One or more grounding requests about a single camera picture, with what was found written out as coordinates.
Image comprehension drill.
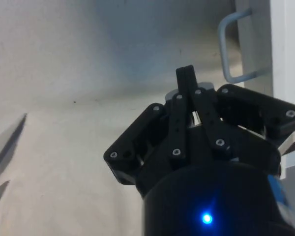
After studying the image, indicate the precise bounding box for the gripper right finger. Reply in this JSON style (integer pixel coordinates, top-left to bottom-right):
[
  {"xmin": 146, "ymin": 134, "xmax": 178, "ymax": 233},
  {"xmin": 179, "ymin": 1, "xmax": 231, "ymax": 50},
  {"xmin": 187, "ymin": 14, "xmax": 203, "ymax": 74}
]
[{"xmin": 185, "ymin": 64, "xmax": 295, "ymax": 161}]

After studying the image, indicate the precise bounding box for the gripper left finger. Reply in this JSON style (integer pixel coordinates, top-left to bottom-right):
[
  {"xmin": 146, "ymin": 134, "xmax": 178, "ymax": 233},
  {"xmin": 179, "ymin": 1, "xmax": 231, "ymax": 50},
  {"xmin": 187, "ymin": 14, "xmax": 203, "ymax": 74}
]
[{"xmin": 103, "ymin": 65, "xmax": 189, "ymax": 185}]

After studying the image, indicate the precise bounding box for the white chest of drawers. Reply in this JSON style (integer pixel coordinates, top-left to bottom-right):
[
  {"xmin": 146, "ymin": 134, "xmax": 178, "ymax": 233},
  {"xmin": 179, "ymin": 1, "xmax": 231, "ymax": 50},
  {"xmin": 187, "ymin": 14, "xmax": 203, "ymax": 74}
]
[{"xmin": 217, "ymin": 0, "xmax": 295, "ymax": 178}]

